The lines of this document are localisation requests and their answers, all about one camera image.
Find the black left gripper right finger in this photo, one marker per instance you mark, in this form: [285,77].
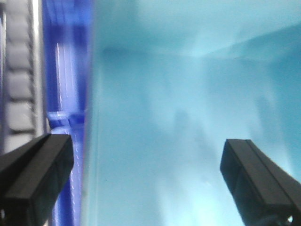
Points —
[264,194]

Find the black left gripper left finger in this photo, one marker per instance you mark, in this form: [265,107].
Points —
[32,177]

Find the light blue plastic box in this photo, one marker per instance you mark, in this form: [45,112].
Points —
[171,80]

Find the large blue storage crate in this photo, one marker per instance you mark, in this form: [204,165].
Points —
[67,51]

